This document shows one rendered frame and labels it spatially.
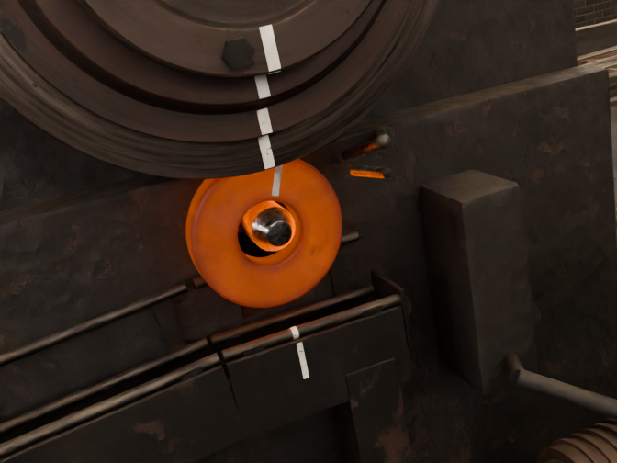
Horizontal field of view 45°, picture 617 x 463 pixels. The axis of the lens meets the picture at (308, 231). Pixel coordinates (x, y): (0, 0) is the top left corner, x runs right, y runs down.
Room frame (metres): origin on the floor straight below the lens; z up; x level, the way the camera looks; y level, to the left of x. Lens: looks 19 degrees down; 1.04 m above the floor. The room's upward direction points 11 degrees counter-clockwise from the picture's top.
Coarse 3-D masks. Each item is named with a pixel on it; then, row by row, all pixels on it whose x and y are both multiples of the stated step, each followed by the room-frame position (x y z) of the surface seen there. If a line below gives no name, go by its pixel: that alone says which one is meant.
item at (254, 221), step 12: (264, 204) 0.70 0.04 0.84; (276, 204) 0.70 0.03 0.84; (252, 216) 0.69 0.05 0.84; (264, 216) 0.67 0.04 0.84; (276, 216) 0.67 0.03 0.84; (288, 216) 0.68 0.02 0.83; (240, 228) 0.73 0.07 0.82; (252, 228) 0.67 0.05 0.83; (264, 228) 0.67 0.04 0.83; (276, 228) 0.66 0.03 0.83; (288, 228) 0.67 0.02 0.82; (252, 240) 0.68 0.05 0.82; (264, 240) 0.66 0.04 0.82; (276, 240) 0.66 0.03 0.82; (288, 240) 0.67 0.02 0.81
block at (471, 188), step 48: (432, 192) 0.79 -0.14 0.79; (480, 192) 0.75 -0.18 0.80; (432, 240) 0.80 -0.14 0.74; (480, 240) 0.73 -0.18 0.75; (432, 288) 0.81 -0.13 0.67; (480, 288) 0.73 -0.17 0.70; (528, 288) 0.75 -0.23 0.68; (480, 336) 0.73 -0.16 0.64; (528, 336) 0.75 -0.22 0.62; (480, 384) 0.73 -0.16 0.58
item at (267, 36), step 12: (264, 36) 0.60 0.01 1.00; (264, 48) 0.60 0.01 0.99; (276, 60) 0.60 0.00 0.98; (276, 72) 0.60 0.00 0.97; (264, 84) 0.64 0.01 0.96; (264, 96) 0.64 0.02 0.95; (264, 108) 0.66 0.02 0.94; (264, 120) 0.66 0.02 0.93; (264, 132) 0.66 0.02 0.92; (264, 144) 0.68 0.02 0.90; (264, 156) 0.68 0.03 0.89
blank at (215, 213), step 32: (224, 192) 0.69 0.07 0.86; (256, 192) 0.70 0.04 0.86; (288, 192) 0.71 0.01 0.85; (320, 192) 0.72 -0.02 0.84; (192, 224) 0.68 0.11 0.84; (224, 224) 0.69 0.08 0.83; (320, 224) 0.72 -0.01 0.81; (192, 256) 0.69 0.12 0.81; (224, 256) 0.69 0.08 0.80; (288, 256) 0.71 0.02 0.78; (320, 256) 0.71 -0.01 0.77; (224, 288) 0.68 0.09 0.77; (256, 288) 0.69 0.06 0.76; (288, 288) 0.70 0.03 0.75
